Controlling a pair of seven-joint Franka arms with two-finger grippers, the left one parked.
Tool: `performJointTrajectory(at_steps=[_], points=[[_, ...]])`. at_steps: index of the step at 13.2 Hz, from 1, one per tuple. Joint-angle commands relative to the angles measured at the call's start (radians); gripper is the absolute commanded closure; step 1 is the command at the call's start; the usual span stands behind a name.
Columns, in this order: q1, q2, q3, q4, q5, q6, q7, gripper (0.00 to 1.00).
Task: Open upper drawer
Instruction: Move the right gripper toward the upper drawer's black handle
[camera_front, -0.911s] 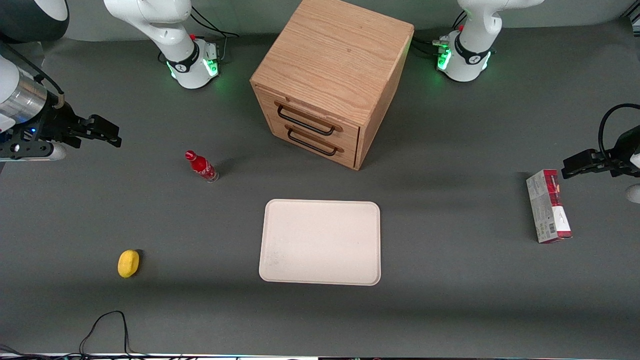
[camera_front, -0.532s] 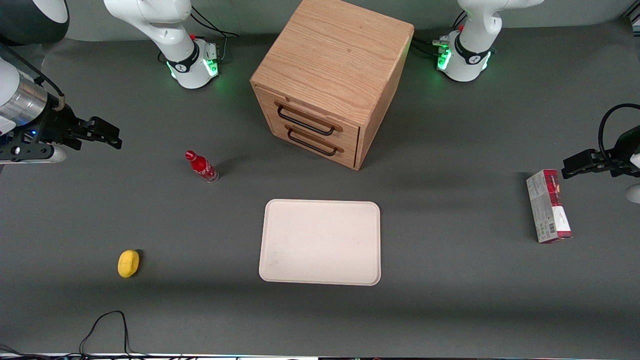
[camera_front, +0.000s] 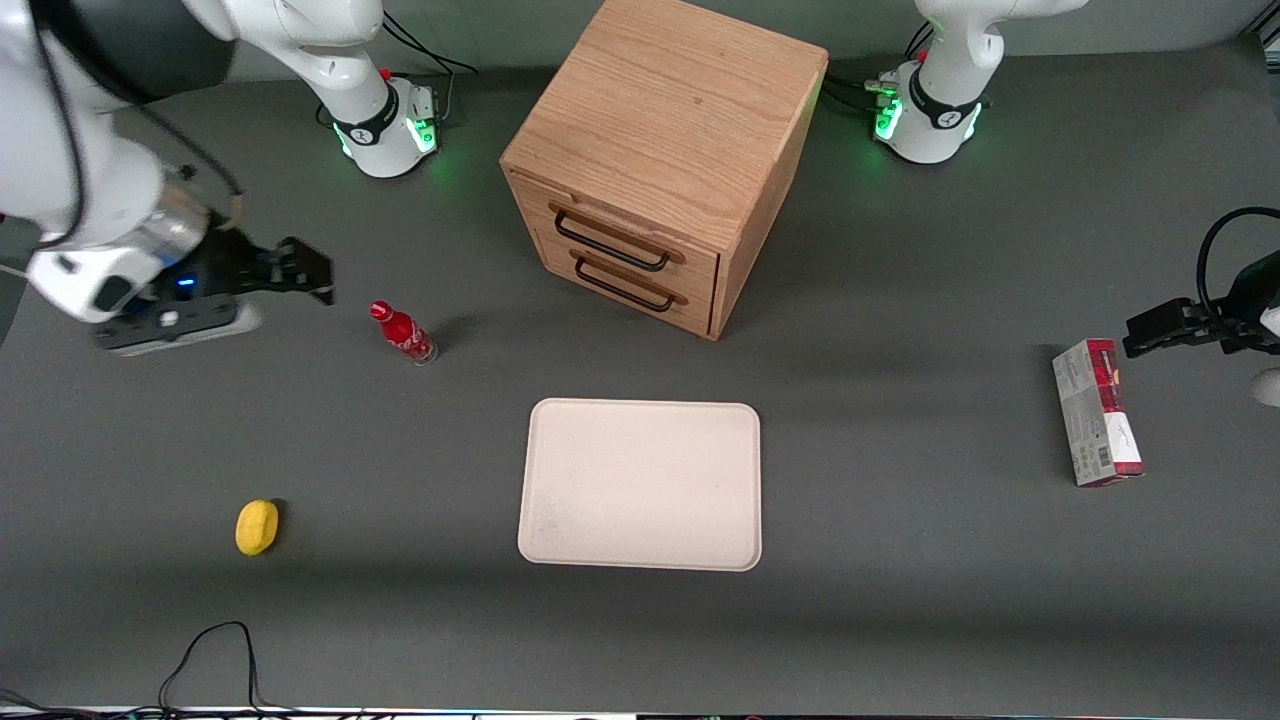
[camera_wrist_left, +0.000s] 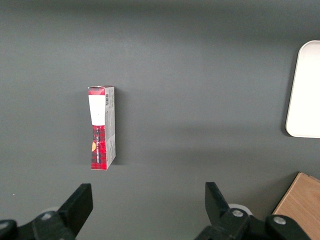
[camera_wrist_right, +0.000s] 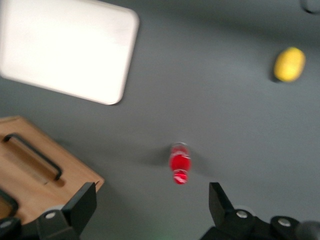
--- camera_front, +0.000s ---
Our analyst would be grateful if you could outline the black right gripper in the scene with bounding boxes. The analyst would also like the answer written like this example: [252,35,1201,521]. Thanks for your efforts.
[183,228,336,307]

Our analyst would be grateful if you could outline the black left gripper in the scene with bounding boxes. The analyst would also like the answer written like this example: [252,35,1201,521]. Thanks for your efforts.
[1123,255,1280,359]

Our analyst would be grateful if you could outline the long black metal drawer handle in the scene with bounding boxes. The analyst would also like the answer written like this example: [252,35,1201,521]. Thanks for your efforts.
[548,203,687,274]

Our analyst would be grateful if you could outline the wooden drawer with long handle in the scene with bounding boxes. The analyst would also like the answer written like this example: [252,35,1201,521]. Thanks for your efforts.
[508,170,722,283]

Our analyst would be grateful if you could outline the wooden two-drawer cabinet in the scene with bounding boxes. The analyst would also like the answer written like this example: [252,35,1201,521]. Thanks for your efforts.
[500,0,829,342]

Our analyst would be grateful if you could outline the grey and red carton box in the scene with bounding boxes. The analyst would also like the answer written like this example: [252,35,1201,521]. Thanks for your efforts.
[1051,338,1145,489]

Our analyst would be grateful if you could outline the red soda bottle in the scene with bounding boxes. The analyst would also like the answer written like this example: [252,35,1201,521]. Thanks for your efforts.
[370,300,439,367]

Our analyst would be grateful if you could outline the yellow lemon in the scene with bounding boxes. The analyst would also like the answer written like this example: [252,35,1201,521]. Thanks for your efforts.
[235,499,281,557]

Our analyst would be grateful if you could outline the beige rectangular tray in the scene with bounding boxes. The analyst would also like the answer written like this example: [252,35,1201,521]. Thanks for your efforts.
[517,397,763,573]

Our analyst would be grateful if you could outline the black looped cable at left gripper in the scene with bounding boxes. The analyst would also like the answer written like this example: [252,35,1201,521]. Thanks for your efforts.
[1196,206,1280,323]

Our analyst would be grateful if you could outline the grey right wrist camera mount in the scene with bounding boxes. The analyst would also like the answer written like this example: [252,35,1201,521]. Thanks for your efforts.
[95,298,263,358]

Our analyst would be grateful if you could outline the black cables at right arm base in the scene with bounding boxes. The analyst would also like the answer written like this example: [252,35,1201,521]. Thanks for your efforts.
[380,10,481,126]

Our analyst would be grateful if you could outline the black cables at arm base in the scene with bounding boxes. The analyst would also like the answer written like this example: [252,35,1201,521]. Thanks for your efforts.
[380,10,481,126]
[820,20,936,117]

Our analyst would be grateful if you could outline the black cable along right arm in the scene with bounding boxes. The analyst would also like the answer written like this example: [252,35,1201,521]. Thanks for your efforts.
[28,0,244,236]

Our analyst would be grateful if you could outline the short black metal drawer handle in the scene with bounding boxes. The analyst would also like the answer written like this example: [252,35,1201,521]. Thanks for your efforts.
[570,250,690,314]

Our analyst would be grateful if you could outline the wooden drawer with short handle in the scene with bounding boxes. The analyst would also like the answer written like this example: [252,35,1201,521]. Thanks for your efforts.
[535,226,717,337]

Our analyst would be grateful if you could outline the black cables at left arm base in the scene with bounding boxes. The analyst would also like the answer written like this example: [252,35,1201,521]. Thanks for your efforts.
[820,20,936,117]

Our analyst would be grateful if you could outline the black looped cable on table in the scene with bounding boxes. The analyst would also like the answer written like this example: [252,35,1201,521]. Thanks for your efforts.
[0,620,301,720]

